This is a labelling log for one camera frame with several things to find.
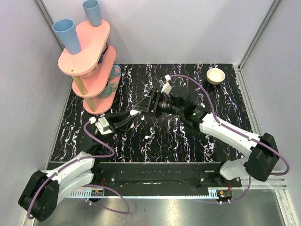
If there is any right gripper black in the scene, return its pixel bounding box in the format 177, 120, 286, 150
132, 87, 183, 118

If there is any white earbud charging case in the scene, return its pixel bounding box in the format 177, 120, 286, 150
130, 109, 141, 116

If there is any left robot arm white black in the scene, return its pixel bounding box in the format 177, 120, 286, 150
18, 110, 138, 222

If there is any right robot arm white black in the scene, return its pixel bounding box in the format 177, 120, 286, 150
130, 87, 279, 187

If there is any black marbled table mat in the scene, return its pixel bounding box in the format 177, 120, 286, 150
50, 64, 252, 162

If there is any pink three tier shelf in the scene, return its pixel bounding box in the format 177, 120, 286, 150
58, 20, 117, 114

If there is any teal mug on shelf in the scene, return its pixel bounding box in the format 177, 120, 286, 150
98, 81, 118, 98

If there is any blue mug on shelf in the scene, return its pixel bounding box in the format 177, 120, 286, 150
109, 64, 121, 80

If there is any beige wooden bowl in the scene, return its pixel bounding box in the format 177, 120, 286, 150
206, 68, 225, 85

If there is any blue cup front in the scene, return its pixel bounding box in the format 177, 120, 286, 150
52, 19, 81, 55

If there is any blue cup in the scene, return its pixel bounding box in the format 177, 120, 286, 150
83, 0, 102, 27
52, 19, 81, 55

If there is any blue cup rear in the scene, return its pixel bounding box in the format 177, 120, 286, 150
83, 0, 102, 27

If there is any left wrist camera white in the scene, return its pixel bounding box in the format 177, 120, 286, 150
95, 117, 112, 135

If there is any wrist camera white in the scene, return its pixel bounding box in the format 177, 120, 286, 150
159, 75, 172, 95
95, 117, 112, 135

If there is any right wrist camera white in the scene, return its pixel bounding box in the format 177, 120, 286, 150
159, 75, 172, 95

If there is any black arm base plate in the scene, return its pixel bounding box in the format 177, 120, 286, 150
92, 162, 242, 198

